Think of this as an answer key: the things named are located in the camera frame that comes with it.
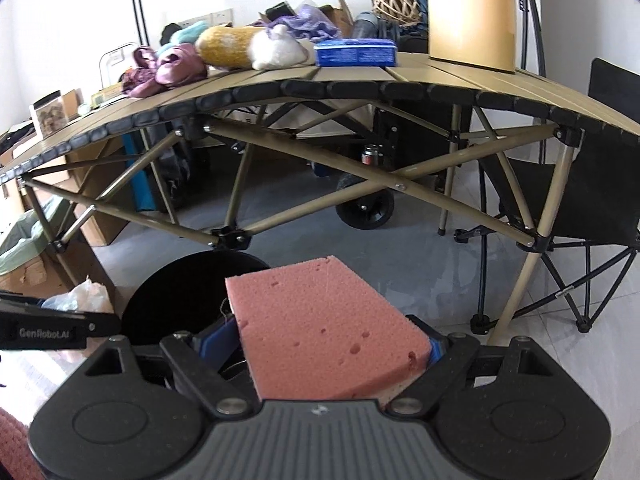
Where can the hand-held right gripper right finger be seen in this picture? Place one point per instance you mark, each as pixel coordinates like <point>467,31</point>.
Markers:
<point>436,352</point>

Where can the lavender fluffy cloth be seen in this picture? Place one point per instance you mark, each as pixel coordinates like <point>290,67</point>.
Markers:
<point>305,25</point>

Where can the small brown box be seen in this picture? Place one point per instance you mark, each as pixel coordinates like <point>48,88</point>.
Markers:
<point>74,102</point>

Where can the pink fluffy rug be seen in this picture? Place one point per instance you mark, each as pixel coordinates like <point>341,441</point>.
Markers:
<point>12,445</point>

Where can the yellow plush toy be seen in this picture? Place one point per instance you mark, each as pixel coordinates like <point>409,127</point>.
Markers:
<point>225,45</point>

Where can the blue panel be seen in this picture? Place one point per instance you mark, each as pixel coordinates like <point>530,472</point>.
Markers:
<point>142,180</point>

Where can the green plastic bag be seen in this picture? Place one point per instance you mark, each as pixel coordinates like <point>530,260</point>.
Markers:
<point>20,240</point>

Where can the black backpack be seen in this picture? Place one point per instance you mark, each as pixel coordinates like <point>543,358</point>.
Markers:
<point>169,35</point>

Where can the black folding chair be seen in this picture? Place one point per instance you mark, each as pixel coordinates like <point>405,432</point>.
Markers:
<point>600,200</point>

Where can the black bag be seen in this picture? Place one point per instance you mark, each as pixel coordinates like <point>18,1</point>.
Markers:
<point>175,180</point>

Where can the white wall socket plate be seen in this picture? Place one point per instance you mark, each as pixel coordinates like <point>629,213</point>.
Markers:
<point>192,23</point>
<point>222,17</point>

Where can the grey blue water bottle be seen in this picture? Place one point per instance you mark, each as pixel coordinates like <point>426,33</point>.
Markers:
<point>365,25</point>

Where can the yellow green packet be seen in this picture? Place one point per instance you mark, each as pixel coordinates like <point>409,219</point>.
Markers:
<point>107,96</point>

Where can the teal fluffy cloth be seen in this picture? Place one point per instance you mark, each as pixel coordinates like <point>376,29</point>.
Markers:
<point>192,32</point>

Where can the clear plastic bag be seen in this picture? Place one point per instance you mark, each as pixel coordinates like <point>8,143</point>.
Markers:
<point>85,295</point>

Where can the tan folding table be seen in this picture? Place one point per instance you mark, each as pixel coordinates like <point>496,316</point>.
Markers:
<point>350,80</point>

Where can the pink sponge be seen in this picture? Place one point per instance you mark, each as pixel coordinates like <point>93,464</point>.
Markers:
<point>320,320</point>

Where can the black trash bin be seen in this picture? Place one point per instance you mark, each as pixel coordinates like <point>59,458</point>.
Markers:
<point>170,300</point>

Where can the yellow thermos jug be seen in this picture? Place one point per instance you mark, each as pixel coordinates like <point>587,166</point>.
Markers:
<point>470,10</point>

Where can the black pouch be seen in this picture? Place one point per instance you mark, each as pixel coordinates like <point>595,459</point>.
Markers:
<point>280,10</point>

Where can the wicker ball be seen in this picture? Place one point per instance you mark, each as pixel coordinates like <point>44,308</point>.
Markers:
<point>397,5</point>

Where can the white metal frame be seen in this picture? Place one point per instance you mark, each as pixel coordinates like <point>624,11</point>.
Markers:
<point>116,55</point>

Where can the mauve satin cloth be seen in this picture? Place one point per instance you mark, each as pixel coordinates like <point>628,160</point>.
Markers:
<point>170,67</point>

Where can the drink can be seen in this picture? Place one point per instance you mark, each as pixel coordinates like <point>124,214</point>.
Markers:
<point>371,155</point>

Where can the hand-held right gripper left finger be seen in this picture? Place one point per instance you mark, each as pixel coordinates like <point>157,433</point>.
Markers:
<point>215,342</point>

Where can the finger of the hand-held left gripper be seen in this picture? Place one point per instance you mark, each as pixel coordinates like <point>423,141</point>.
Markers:
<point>50,332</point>
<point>20,298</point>

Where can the blue tissue packet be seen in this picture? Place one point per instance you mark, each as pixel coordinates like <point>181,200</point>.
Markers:
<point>355,52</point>

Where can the brown cardboard box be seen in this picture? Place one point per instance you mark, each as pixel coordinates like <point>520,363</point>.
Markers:
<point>100,220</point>

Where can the white plush toy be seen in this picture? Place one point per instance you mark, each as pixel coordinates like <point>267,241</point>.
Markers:
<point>275,52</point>

